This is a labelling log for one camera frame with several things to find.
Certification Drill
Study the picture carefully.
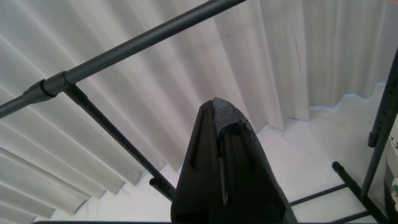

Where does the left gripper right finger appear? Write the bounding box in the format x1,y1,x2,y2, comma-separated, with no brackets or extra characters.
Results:
218,122,299,223

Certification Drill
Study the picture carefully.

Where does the white curtain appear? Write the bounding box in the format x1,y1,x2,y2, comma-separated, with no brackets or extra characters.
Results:
0,0,398,224

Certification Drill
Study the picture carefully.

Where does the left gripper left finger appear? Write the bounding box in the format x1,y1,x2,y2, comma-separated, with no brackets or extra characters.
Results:
170,99,228,223

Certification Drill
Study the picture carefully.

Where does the black clothes rack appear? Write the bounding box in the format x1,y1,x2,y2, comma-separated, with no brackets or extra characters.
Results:
0,0,398,224

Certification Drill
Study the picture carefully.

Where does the dark grey garment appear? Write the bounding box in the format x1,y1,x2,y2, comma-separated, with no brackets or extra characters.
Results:
212,96,249,141

